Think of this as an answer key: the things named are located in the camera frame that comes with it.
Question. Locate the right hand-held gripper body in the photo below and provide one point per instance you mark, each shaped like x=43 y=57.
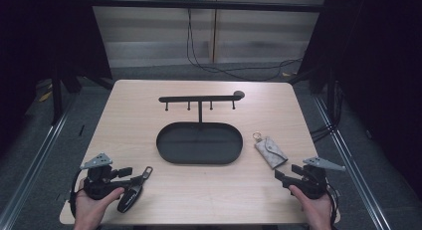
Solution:
x=315 y=183

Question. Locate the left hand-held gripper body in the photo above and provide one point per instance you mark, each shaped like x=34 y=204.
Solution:
x=98 y=183

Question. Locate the black car key with clip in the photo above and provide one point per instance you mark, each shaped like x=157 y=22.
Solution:
x=129 y=200

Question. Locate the person's right hand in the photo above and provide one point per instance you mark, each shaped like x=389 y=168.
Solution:
x=315 y=213

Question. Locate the person's left hand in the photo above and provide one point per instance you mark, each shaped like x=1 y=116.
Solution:
x=88 y=211

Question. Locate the black key rack with tray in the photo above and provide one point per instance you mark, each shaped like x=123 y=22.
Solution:
x=199 y=143

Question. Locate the black metal stand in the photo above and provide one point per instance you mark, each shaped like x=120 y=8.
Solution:
x=56 y=97

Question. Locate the yellow tape piece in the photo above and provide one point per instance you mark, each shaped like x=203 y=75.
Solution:
x=45 y=96

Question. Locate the black curtain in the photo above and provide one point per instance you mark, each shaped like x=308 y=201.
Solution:
x=40 y=41
x=381 y=74

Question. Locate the metal floor rail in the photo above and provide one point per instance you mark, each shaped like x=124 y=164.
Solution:
x=355 y=177
x=36 y=160

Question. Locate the black horizontal frame bar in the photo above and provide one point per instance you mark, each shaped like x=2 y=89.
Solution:
x=205 y=5

